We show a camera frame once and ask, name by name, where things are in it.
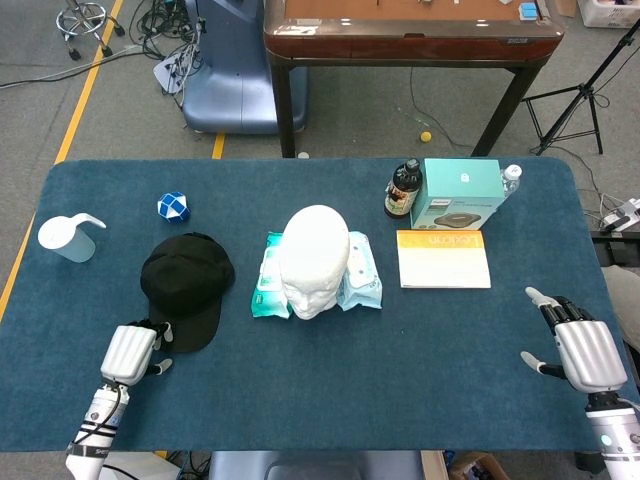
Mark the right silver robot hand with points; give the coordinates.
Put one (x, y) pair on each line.
(590, 357)

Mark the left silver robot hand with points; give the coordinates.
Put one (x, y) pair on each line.
(127, 355)

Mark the black baseball cap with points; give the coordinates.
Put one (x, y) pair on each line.
(187, 280)

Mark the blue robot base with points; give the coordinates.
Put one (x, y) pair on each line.
(235, 85)

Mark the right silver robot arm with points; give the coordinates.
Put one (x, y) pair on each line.
(617, 440)

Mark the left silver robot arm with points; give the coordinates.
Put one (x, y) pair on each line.
(100, 425)

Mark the white foam mannequin head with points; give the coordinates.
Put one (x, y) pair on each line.
(312, 255)

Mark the beige fabric cushion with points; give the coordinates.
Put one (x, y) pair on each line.
(625, 300)

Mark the white power strip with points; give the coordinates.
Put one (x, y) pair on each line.
(620, 212)

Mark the green wet wipes pack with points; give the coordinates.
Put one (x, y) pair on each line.
(267, 292)

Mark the blue white puzzle ball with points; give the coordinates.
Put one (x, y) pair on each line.
(173, 207)

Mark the brown cardboard box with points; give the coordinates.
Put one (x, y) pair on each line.
(475, 467)

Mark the orange white booklet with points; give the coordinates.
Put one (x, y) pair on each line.
(442, 262)

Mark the clear plastic water bottle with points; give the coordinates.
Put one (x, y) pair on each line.
(510, 181)

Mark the blue felt table cover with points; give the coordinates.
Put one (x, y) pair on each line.
(320, 390)

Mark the teal speaker box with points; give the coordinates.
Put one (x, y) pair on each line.
(457, 200)

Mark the light blue wet wipes pack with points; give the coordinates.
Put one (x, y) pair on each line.
(361, 280)

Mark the dark brown liquid bottle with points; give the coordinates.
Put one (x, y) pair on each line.
(402, 192)

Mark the black tripod stand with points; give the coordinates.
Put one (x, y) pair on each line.
(575, 100)

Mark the small yellow ball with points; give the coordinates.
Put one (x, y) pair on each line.
(426, 136)

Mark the white multi-socket strip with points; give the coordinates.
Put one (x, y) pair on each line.
(170, 72)

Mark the chrome stool base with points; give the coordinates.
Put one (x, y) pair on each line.
(82, 20)

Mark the white storage box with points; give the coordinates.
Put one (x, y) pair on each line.
(607, 11)

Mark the brown mahjong table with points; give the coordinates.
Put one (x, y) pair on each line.
(415, 40)

